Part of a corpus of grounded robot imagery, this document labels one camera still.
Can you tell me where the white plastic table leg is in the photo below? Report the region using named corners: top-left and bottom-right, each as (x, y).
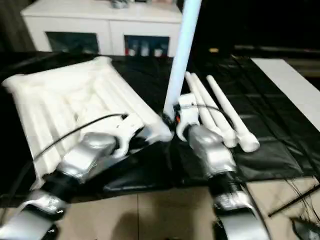
top-left (157, 0), bottom-right (203, 142)
top-left (192, 74), bottom-right (238, 149)
top-left (184, 71), bottom-right (216, 131)
top-left (206, 75), bottom-right (260, 153)

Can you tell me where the white plastic table top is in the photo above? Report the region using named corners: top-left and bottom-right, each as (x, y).
top-left (1, 56), bottom-right (175, 190)

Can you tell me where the black mat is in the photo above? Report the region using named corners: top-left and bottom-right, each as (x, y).
top-left (0, 51), bottom-right (320, 208)

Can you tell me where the white flat board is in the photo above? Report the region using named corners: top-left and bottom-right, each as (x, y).
top-left (250, 57), bottom-right (320, 132)

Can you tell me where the black side table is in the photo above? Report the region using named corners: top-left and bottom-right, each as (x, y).
top-left (233, 44), bottom-right (320, 60)

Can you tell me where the white cabinet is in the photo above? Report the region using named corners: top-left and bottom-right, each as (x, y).
top-left (21, 0), bottom-right (183, 57)

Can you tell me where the dark patterned ornament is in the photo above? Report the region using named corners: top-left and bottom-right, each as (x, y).
top-left (109, 0), bottom-right (132, 8)

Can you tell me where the grey curtain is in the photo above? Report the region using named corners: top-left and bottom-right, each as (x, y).
top-left (0, 0), bottom-right (36, 52)

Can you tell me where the black foot pedal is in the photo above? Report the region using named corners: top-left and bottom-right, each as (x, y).
top-left (292, 217), bottom-right (320, 240)

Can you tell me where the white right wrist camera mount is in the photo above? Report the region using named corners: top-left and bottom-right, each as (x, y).
top-left (174, 93), bottom-right (201, 142)

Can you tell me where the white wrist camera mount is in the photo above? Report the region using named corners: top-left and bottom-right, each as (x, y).
top-left (109, 113), bottom-right (146, 157)
top-left (174, 93), bottom-right (201, 142)

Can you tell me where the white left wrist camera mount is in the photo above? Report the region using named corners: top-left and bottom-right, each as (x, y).
top-left (109, 113), bottom-right (146, 157)

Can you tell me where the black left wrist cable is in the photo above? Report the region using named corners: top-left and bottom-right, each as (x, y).
top-left (33, 113), bottom-right (130, 161)

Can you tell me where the black folding table frame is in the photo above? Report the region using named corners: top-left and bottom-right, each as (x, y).
top-left (268, 183), bottom-right (320, 218)

